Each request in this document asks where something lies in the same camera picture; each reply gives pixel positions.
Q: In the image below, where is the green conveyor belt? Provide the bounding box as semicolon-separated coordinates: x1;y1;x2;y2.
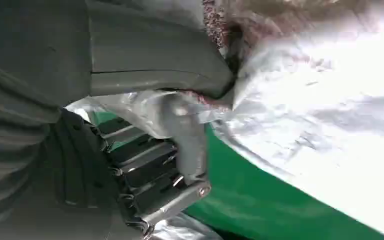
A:
91;110;384;240

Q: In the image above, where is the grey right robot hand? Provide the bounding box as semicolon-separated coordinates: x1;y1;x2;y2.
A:
0;0;235;240

